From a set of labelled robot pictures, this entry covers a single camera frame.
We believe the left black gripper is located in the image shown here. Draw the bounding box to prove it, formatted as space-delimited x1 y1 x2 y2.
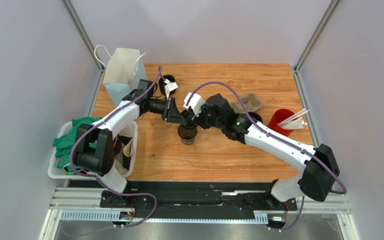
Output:
147 96 186 126

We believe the single dark coffee cup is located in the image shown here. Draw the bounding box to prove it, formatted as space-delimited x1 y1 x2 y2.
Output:
177 125 198 145

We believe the white paper bag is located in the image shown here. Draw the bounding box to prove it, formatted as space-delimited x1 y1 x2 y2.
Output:
93 44 148 106

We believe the single black cup lid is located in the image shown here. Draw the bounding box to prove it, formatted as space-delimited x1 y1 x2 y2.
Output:
181 110 198 129

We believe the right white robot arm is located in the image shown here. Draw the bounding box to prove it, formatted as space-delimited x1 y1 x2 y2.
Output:
183 93 340 202

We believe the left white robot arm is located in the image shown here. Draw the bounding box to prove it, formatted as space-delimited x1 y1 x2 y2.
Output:
69 79 187 196

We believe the black cup lid stack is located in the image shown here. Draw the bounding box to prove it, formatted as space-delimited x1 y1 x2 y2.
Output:
158 75 176 95

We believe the white plastic basket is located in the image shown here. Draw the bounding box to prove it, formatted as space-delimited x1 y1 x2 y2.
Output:
47 121 138 180

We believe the bottom pulp cup carrier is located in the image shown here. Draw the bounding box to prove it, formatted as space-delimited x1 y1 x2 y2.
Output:
230 93 264 114

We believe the black paper cup stack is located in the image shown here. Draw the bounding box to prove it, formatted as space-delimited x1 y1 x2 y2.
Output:
248 112 263 123

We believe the beige cloth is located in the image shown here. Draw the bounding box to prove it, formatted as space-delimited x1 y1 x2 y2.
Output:
113 135 134 175

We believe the red straw holder cup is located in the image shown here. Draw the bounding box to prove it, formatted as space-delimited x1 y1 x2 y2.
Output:
267 108 295 137

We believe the green cloth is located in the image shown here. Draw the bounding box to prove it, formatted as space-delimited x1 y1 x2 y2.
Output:
53 117 101 173

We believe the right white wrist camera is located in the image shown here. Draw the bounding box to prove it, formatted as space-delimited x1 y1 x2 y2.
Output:
183 92 206 117

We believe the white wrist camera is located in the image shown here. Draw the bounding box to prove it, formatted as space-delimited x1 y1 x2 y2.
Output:
183 92 206 117
162 77 178 100

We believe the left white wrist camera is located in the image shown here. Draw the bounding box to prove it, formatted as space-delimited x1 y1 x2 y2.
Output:
162 77 178 100

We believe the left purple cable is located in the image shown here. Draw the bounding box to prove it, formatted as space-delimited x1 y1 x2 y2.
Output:
69 65 164 229

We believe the purple cable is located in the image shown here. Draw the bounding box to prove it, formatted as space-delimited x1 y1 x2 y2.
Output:
185 81 348 232
69 65 164 229

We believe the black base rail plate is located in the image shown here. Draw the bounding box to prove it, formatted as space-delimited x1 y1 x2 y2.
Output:
99 180 298 220

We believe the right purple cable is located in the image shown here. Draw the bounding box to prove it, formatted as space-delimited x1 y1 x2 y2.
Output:
185 81 348 232

